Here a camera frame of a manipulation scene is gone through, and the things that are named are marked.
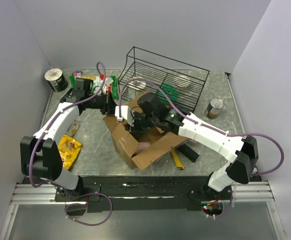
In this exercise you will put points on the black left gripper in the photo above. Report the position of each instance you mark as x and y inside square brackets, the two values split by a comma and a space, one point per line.
[109, 104]

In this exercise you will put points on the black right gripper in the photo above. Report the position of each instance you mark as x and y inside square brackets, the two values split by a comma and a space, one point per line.
[135, 130]

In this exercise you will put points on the pink oblong item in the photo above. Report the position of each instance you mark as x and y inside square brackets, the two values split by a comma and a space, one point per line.
[142, 146]

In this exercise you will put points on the brown cardboard express box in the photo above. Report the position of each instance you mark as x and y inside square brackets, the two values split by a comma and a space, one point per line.
[126, 143]

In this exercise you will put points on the black rectangular box item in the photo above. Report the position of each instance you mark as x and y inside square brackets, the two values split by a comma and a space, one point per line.
[188, 152]

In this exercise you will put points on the yellow utility knife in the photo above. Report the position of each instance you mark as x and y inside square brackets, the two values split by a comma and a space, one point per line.
[177, 161]

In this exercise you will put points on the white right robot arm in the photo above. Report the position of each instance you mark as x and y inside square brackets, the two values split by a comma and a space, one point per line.
[241, 153]

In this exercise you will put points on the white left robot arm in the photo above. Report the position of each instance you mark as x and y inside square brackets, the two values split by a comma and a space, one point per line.
[39, 154]

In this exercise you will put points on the green lid jar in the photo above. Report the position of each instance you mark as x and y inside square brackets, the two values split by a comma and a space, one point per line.
[170, 91]

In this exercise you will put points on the black can white lid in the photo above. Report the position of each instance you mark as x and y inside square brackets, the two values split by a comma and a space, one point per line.
[56, 80]

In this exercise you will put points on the white lid can in rack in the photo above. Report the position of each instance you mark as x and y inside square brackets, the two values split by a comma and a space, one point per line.
[137, 83]

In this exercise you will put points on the yellow chips bag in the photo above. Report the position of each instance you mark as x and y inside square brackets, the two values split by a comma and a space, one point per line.
[69, 150]

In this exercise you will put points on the silver top tin can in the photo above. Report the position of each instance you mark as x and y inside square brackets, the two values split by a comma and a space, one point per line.
[214, 107]

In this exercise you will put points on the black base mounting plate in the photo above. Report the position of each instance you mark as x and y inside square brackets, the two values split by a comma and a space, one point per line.
[132, 193]

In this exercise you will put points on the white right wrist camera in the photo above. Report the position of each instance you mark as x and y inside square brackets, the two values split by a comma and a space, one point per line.
[124, 113]

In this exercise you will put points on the black wire basket rack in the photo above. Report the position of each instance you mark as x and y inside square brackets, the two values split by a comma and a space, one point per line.
[160, 69]

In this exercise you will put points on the aluminium rail frame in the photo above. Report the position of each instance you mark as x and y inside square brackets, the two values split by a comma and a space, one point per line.
[25, 194]

